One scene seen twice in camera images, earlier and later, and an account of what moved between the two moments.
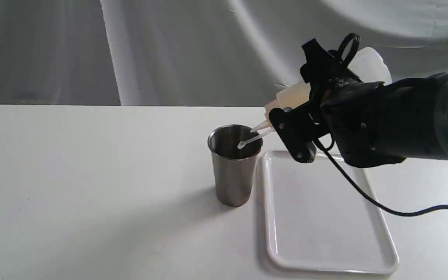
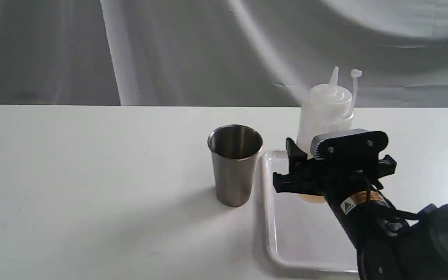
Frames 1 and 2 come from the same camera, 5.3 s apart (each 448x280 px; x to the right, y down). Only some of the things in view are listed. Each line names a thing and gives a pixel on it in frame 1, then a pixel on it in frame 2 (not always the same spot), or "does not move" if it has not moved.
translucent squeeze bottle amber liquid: x=370 y=63 -> x=330 y=108
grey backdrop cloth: x=196 y=53 does not move
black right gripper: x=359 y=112 -> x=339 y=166
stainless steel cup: x=235 y=168 does not move
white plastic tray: x=320 y=219 does not move
